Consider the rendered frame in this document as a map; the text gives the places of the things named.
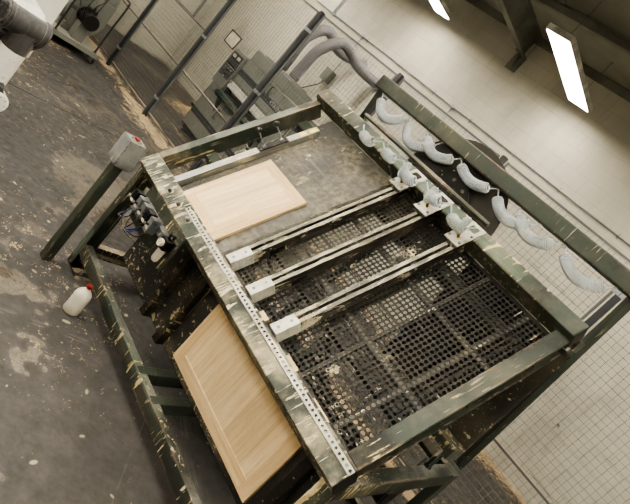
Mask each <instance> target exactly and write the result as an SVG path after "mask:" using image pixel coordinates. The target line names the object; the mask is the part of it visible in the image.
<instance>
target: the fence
mask: <svg viewBox="0 0 630 504"><path fill-rule="evenodd" d="M314 128H316V129H317V130H318V131H315V132H312V133H311V132H310V131H309V130H311V129H314ZM314 128H311V129H308V130H305V131H302V132H300V133H303V132H307V133H308V134H306V135H304V136H300V135H299V134H300V133H297V134H294V135H291V136H288V137H286V138H287V139H288V140H289V142H287V143H284V144H281V145H278V146H275V147H273V148H270V149H267V150H264V151H261V152H260V151H259V150H258V149H257V148H254V149H252V150H249V151H246V152H243V153H240V154H237V155H235V156H232V157H229V158H226V159H223V160H220V161H218V162H215V163H212V164H209V165H206V166H203V167H201V168H198V169H195V170H192V171H189V172H186V173H184V174H181V175H178V176H175V177H174V178H175V179H176V181H177V183H178V184H179V186H182V185H185V184H188V183H191V182H193V181H196V180H199V179H202V178H204V177H207V176H210V175H213V174H215V173H218V172H221V171H224V170H227V169H229V168H232V167H235V166H238V165H240V164H243V163H246V162H249V161H252V160H254V159H257V158H260V157H263V156H265V155H268V154H271V153H274V152H277V151H279V150H282V149H285V148H288V147H290V146H293V145H296V144H299V143H301V142H304V141H307V140H310V139H313V138H315V137H318V136H320V130H319V129H318V128H317V127H314Z"/></svg>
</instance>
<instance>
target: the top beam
mask: <svg viewBox="0 0 630 504"><path fill-rule="evenodd" d="M317 100H319V101H320V102H321V105H322V109H321V110H322V111H323V112H324V113H325V114H326V115H327V116H328V117H329V118H330V119H331V120H332V121H333V122H335V123H336V124H337V125H338V126H339V127H340V128H341V129H342V130H343V131H344V132H345V133H346V134H347V135H348V136H349V137H350V138H351V139H352V140H353V141H354V142H355V143H356V144H357V145H358V146H359V147H360V148H361V149H362V150H363V151H364V152H365V153H366V154H367V155H368V156H369V157H371V158H372V159H373V160H374V161H375V162H376V163H377V164H378V165H379V166H380V167H381V168H382V169H383V170H384V171H385V172H386V173H387V174H388V175H389V176H390V177H391V178H392V179H393V178H395V177H398V176H397V174H398V171H399V169H400V168H402V166H403V164H404V161H405V164H406V163H407V162H409V161H408V160H407V159H406V158H404V157H403V156H402V155H401V154H400V153H399V152H398V151H397V150H396V149H395V148H393V147H392V146H391V145H390V144H389V143H388V142H387V141H386V140H385V139H384V138H383V137H381V136H380V135H379V134H378V133H377V132H376V131H375V130H374V129H373V128H372V127H371V126H369V125H368V124H367V123H366V122H365V121H364V120H363V119H362V118H361V117H360V116H359V115H357V114H356V113H355V112H354V111H353V110H352V109H351V108H350V107H349V106H348V105H346V104H345V103H344V102H343V101H342V100H341V99H340V98H339V97H338V96H337V95H336V94H334V93H333V92H332V91H331V90H330V89H327V90H324V91H321V92H318V93H317ZM363 124H365V128H364V131H367V132H369V134H370V135H371V136H373V137H374V138H375V142H376V141H383V142H384V145H385V148H389V149H391V151H392V152H393V153H395V154H396V155H397V158H396V159H399V160H404V161H395V163H392V164H389V163H387V162H386V161H385V160H384V159H383V158H382V157H381V155H380V152H381V150H382V149H384V147H383V142H379V143H375V145H374V146H372V147H368V146H365V145H364V144H363V143H362V142H361V141H360V139H359V133H360V132H361V131H363ZM409 163H410V162H409ZM425 181H426V182H428V189H431V188H432V187H434V186H435V185H434V184H433V183H432V182H431V181H430V180H428V179H427V180H425ZM426 182H421V183H418V184H416V185H415V186H413V187H408V194H409V195H410V196H411V197H412V198H413V199H414V200H415V201H416V202H417V203H418V202H420V201H423V197H424V196H423V194H424V192H425V191H427V185H426ZM435 187H436V186H435ZM436 188H437V187H436ZM436 188H435V189H436ZM436 190H437V189H436ZM450 206H451V205H450ZM450 206H448V207H446V208H443V209H441V210H439V211H436V212H434V215H433V219H434V220H435V221H436V222H437V223H438V224H439V225H440V226H441V227H443V228H444V229H445V230H446V231H447V232H450V231H452V230H453V229H451V228H450V227H449V225H448V223H447V222H446V217H447V215H449V214H450ZM452 213H455V214H457V215H458V217H459V218H460V219H461V220H463V218H465V217H467V216H468V215H467V214H466V213H465V212H463V211H462V210H461V209H460V208H459V207H458V206H457V205H456V204H455V203H454V204H452ZM468 217H469V216H468ZM464 249H465V250H466V251H467V252H468V253H469V254H470V255H471V256H472V257H473V258H474V259H475V260H476V261H477V262H479V263H480V264H481V265H482V266H483V267H484V268H485V269H486V270H487V271H488V272H489V273H490V274H491V275H492V276H493V277H494V278H495V279H496V280H497V281H498V282H499V283H500V284H501V285H502V286H503V287H504V288H505V289H506V290H507V291H508V292H509V293H510V294H511V295H512V296H513V297H515V298H516V299H517V300H518V301H519V302H520V303H521V304H522V305H523V306H524V307H525V308H526V309H527V310H528V311H529V312H530V313H531V314H532V315H533V316H534V317H535V318H536V319H537V320H538V321H539V322H540V323H541V324H542V325H543V326H544V327H545V328H546V329H547V330H548V331H549V332H550V333H551V332H553V331H554V330H558V331H559V332H560V333H561V334H563V335H564V336H565V337H566V338H567V339H568V340H569V344H567V345H566V346H565V347H570V346H572V345H573V344H575V343H577V342H578V341H580V340H581V339H582V338H583V337H584V335H585V334H586V332H587V331H588V329H589V326H588V325H587V324H586V323H585V322H584V321H583V320H582V319H580V318H579V317H578V316H577V315H576V314H575V313H574V312H573V311H572V310H571V309H570V308H568V307H567V306H566V305H565V304H564V303H563V302H562V301H561V300H560V299H559V298H558V297H556V296H555V295H554V294H553V293H552V292H551V291H550V290H549V289H548V288H547V287H545V286H544V285H543V284H542V283H541V282H540V281H539V280H538V279H537V278H536V277H535V276H533V275H532V274H531V273H530V272H529V271H528V270H527V269H526V268H525V267H524V266H523V265H521V264H520V263H519V262H518V261H517V260H516V259H515V258H514V257H513V256H512V255H510V254H509V253H508V252H507V251H506V250H505V249H504V248H503V247H502V246H501V245H500V244H498V243H497V242H496V241H495V240H494V239H493V238H492V237H491V236H490V235H489V234H488V233H486V234H484V235H482V236H480V237H478V238H476V239H474V240H472V241H469V242H467V243H465V246H464Z"/></svg>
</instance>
